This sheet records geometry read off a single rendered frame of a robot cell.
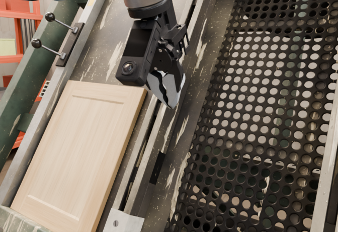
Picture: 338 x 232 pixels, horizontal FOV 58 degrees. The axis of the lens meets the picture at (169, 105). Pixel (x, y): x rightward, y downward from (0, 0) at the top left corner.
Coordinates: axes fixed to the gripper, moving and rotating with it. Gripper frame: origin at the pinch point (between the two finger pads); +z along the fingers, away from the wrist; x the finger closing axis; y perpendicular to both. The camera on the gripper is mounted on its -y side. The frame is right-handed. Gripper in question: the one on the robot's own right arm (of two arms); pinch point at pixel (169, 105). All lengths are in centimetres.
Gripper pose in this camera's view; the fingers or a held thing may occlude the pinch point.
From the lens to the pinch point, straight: 60.9
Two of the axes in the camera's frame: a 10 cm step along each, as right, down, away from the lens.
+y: 4.3, -6.1, 6.7
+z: 2.2, 7.9, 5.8
